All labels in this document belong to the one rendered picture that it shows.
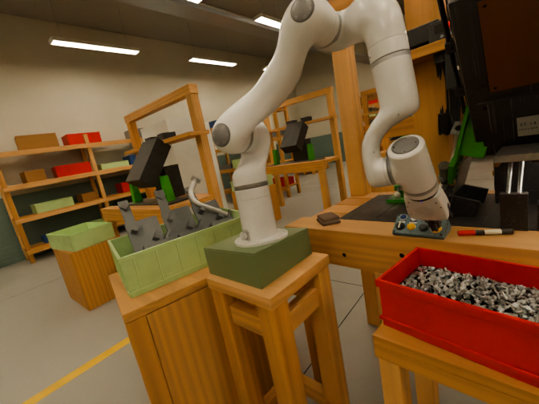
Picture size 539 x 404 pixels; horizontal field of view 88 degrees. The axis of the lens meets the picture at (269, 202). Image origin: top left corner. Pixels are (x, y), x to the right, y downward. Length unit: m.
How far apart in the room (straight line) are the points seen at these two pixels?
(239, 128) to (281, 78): 0.19
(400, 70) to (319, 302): 0.76
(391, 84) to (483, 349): 0.57
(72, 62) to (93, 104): 0.90
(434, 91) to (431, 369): 1.15
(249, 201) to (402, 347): 0.56
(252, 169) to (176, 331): 0.71
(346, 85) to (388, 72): 0.94
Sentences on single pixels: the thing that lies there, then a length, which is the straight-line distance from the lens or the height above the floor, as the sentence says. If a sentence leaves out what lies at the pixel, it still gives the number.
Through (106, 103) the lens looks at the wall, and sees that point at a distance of 7.96.
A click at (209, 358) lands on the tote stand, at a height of 0.45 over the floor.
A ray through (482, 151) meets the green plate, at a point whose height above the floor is 1.12.
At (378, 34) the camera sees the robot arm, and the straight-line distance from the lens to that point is 0.79.
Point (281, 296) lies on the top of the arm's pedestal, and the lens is 0.86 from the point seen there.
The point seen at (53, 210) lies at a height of 0.84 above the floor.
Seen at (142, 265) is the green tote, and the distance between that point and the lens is 1.24.
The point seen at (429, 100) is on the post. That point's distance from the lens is 1.53.
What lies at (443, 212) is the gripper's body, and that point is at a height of 1.01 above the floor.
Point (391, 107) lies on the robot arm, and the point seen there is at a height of 1.30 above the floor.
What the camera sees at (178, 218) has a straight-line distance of 1.53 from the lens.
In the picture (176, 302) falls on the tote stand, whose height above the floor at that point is 0.75.
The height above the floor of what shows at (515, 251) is 0.89.
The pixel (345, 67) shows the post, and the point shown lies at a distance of 1.70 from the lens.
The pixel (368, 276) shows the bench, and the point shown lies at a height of 0.36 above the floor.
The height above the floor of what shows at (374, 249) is 0.84.
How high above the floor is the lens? 1.27
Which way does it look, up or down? 11 degrees down
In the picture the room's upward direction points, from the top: 11 degrees counter-clockwise
